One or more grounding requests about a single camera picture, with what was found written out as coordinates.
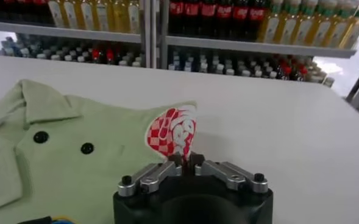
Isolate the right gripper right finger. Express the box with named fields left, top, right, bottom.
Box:
left=187, top=153, right=269, bottom=194

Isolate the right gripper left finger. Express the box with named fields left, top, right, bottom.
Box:
left=117, top=153, right=185, bottom=197

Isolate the green polo shirt red print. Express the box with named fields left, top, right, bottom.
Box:
left=0, top=79, right=198, bottom=224

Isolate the small red-cap cola bottle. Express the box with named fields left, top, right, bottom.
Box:
left=297, top=63, right=308, bottom=82
left=91, top=48, right=102, bottom=64
left=105, top=49, right=116, bottom=65
left=281, top=62, right=292, bottom=80

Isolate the grey metal shelf unit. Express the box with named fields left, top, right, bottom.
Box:
left=0, top=0, right=158, bottom=69
left=157, top=0, right=358, bottom=83

